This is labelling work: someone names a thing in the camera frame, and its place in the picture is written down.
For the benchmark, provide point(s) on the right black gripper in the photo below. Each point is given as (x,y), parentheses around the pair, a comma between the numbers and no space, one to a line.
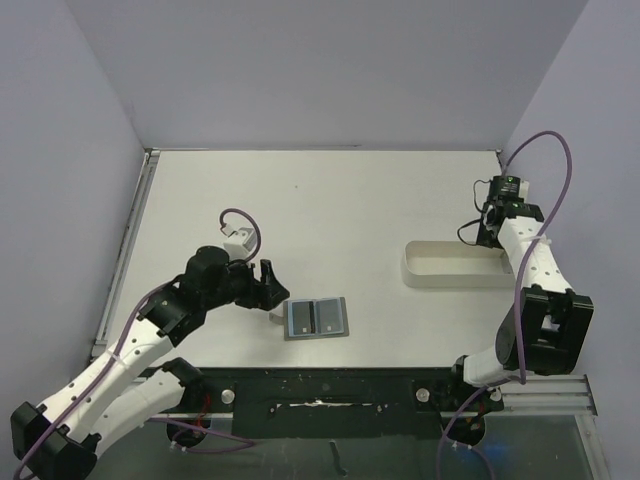
(488,236)

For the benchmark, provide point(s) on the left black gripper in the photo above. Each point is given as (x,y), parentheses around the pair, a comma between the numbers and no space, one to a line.
(264,293)

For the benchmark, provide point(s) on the black VIP credit card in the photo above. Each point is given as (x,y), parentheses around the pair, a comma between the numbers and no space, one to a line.
(302,316)

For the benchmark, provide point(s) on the grey card holder wallet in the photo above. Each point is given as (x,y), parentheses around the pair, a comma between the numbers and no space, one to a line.
(281,316)

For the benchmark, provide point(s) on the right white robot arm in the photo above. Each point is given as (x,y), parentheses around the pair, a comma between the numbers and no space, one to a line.
(544,331)

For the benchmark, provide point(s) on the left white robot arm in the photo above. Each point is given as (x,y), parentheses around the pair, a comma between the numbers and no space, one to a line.
(62,436)

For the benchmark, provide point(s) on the white plastic tray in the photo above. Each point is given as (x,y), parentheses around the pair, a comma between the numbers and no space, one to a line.
(453,265)

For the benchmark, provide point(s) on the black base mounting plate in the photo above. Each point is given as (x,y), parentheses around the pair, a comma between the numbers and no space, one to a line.
(333,403)

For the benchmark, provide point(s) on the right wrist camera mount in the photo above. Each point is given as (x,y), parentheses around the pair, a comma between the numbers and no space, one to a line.
(523,190)

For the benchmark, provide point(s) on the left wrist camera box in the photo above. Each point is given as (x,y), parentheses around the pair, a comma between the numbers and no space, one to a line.
(239,243)

